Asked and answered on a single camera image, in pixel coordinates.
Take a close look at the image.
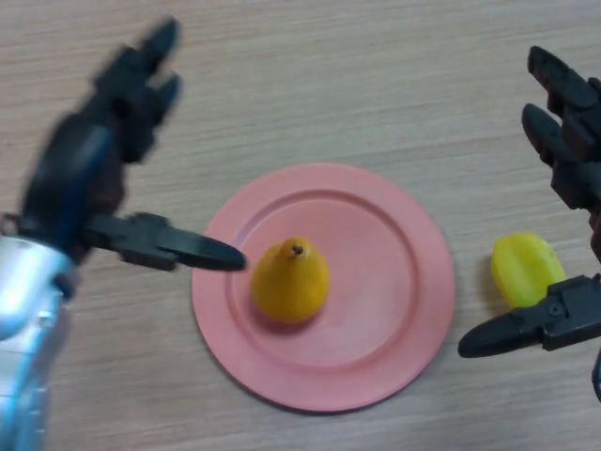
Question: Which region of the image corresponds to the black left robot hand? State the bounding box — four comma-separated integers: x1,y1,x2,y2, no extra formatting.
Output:
18,16,248,273

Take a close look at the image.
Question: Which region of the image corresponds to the yellow orange pear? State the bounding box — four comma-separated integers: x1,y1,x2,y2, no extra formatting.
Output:
251,236,331,324

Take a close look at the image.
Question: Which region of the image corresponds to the yellow green starfruit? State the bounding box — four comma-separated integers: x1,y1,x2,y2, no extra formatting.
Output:
491,233,567,311

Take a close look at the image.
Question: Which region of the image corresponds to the pink round plate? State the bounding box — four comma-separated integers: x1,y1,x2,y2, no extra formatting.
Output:
191,163,455,414

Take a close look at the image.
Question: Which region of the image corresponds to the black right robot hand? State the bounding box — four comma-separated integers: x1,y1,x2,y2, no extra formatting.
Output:
457,45,601,361

